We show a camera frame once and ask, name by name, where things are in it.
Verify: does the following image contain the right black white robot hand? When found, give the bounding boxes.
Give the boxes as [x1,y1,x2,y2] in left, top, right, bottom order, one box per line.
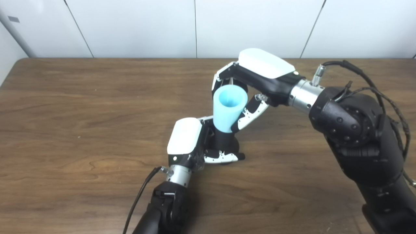
[212,48,306,132]

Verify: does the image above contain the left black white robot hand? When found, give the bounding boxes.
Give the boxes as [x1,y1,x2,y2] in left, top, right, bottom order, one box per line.
[167,116,245,171]

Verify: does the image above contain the black flared nozzle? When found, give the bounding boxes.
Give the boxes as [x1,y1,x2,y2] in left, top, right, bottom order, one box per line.
[208,127,240,165]

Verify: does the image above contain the light blue cylinder cup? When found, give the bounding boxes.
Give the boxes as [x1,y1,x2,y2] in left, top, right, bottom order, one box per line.
[213,85,248,133]

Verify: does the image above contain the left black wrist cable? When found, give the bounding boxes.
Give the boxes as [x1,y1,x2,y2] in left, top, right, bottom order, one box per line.
[123,166,168,234]

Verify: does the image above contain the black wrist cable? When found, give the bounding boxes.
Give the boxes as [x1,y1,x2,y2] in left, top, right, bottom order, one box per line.
[312,60,416,187]
[123,166,168,234]

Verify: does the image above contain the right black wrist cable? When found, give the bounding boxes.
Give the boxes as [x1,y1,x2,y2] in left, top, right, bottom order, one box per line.
[312,60,416,187]

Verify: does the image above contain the grey corner post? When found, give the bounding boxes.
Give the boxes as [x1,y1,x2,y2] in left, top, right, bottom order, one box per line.
[0,8,34,58]

